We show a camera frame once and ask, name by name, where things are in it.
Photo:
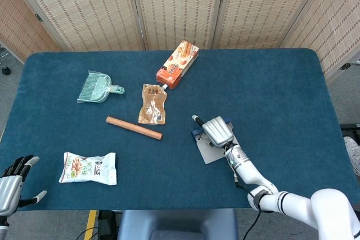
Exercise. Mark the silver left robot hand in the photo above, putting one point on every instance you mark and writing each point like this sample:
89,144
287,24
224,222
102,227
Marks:
9,195

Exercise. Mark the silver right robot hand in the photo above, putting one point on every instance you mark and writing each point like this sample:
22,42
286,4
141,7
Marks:
219,131

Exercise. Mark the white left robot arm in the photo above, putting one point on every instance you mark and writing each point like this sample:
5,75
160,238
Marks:
2,228

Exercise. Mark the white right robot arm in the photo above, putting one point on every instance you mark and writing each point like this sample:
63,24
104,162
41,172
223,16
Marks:
253,172

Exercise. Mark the orange biscuit box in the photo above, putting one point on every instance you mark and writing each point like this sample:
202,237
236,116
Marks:
175,65

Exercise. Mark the teal table cloth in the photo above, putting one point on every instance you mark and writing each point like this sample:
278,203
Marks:
253,96

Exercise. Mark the brown spout pouch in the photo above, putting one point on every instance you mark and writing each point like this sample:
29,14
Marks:
152,105

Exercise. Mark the white snack bag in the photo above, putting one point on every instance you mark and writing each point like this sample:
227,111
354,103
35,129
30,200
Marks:
90,168

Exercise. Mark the yellow floor tape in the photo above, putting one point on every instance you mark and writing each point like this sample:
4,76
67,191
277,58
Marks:
90,223

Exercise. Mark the wooden rolling pin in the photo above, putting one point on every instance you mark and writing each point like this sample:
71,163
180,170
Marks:
132,127

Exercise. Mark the blue-grey robot torso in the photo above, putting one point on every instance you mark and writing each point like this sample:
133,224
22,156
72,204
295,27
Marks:
177,223

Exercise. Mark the black chair caster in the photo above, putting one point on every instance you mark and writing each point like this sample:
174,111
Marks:
5,70

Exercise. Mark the black metal stand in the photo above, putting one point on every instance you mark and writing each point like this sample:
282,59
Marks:
350,126

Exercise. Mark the woven bamboo folding screen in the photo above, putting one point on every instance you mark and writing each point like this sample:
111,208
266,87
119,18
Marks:
180,6

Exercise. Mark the green dustpan in plastic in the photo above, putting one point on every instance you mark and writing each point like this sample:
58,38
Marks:
94,89

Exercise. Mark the white sneaker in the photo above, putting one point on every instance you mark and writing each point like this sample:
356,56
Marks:
355,153

